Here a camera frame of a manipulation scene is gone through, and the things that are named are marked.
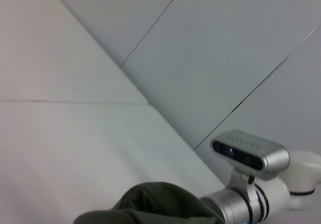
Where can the dark green FREE t-shirt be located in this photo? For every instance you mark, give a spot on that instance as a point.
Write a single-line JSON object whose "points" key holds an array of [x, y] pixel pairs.
{"points": [[150, 204]]}

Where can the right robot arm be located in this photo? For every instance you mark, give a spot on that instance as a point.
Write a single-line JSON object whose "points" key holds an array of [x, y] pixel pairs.
{"points": [[263, 196]]}

